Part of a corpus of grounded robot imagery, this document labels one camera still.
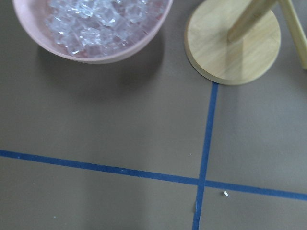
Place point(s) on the pink bowl of ice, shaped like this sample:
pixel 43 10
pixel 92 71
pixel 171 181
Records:
pixel 92 31

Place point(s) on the wooden cup stand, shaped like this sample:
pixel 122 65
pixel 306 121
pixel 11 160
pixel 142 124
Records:
pixel 232 42

